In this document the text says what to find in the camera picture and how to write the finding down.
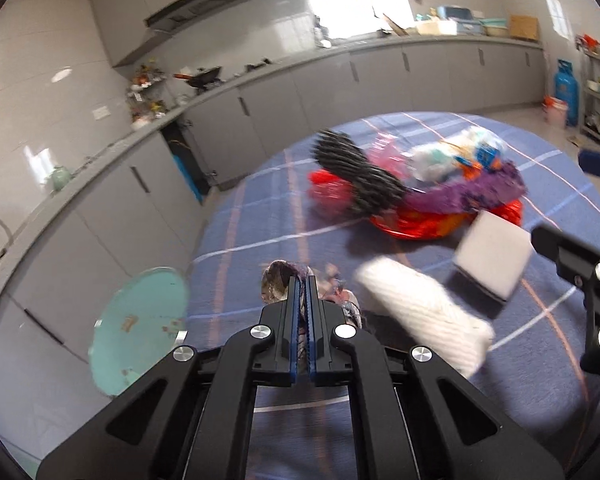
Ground white box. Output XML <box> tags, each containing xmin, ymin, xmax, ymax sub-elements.
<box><xmin>415</xmin><ymin>20</ymin><xmax>458</xmax><ymax>37</ymax></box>

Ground grey kitchen base cabinets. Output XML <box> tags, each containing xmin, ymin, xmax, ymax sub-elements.
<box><xmin>0</xmin><ymin>35</ymin><xmax>546</xmax><ymax>411</ymax></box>

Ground grey wall cabinets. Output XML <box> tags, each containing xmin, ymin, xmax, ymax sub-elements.
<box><xmin>89</xmin><ymin>0</ymin><xmax>306</xmax><ymax>68</ymax></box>

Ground green kettle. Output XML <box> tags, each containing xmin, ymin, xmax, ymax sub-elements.
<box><xmin>50</xmin><ymin>166</ymin><xmax>76</xmax><ymax>192</ymax></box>

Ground green plastic basin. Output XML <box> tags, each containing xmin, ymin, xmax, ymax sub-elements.
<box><xmin>480</xmin><ymin>17</ymin><xmax>510</xmax><ymax>37</ymax></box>

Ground blue plastic container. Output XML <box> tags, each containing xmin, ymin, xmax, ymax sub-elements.
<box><xmin>437</xmin><ymin>5</ymin><xmax>483</xmax><ymax>36</ymax></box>

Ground patterned cloth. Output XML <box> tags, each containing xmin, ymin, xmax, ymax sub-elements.
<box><xmin>261</xmin><ymin>260</ymin><xmax>363</xmax><ymax>333</ymax></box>

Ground small translucent red plastic bag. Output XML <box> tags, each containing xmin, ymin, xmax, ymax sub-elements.
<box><xmin>307</xmin><ymin>167</ymin><xmax>368</xmax><ymax>219</ymax></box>

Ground cardboard box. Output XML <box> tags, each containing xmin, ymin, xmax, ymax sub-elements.
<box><xmin>509</xmin><ymin>14</ymin><xmax>540</xmax><ymax>42</ymax></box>

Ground black wok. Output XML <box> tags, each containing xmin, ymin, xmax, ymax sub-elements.
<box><xmin>174</xmin><ymin>66</ymin><xmax>223</xmax><ymax>92</ymax></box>

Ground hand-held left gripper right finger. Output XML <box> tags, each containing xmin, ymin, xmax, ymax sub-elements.
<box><xmin>307</xmin><ymin>276</ymin><xmax>566</xmax><ymax>480</ymax></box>

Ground white bundle tied with twine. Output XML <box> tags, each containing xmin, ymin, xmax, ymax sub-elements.
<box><xmin>412</xmin><ymin>127</ymin><xmax>508</xmax><ymax>183</ymax></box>

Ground metal spice rack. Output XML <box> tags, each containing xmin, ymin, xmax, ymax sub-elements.
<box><xmin>126</xmin><ymin>57</ymin><xmax>173</xmax><ymax>126</ymax></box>

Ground blue plaid tablecloth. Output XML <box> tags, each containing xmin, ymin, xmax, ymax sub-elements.
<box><xmin>187</xmin><ymin>111</ymin><xmax>600</xmax><ymax>480</ymax></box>

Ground blue gas cylinder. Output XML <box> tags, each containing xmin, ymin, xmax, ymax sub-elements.
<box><xmin>172</xmin><ymin>152</ymin><xmax>203</xmax><ymax>206</ymax></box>
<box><xmin>552</xmin><ymin>59</ymin><xmax>580</xmax><ymax>128</ymax></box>

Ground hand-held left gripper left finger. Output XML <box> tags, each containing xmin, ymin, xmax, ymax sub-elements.
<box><xmin>36</xmin><ymin>275</ymin><xmax>301</xmax><ymax>480</ymax></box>

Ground white knitted cloth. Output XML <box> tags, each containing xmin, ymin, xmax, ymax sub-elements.
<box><xmin>355</xmin><ymin>256</ymin><xmax>496</xmax><ymax>378</ymax></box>

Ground black range hood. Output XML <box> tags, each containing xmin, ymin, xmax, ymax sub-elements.
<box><xmin>144</xmin><ymin>0</ymin><xmax>261</xmax><ymax>33</ymax></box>

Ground purple cloth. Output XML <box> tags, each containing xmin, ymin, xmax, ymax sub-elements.
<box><xmin>405</xmin><ymin>162</ymin><xmax>526</xmax><ymax>213</ymax></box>

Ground white plastic bucket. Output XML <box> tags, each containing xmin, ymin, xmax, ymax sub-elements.
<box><xmin>543</xmin><ymin>95</ymin><xmax>569</xmax><ymax>128</ymax></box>

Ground white grey foam block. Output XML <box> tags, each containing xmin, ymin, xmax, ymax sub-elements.
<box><xmin>452</xmin><ymin>210</ymin><xmax>535</xmax><ymax>303</ymax></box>

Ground pink translucent plastic bag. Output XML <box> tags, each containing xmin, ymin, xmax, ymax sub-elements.
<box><xmin>367</xmin><ymin>132</ymin><xmax>416</xmax><ymax>181</ymax></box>

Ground black white striped cloth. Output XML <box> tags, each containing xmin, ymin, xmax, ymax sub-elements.
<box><xmin>312</xmin><ymin>130</ymin><xmax>411</xmax><ymax>218</ymax></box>

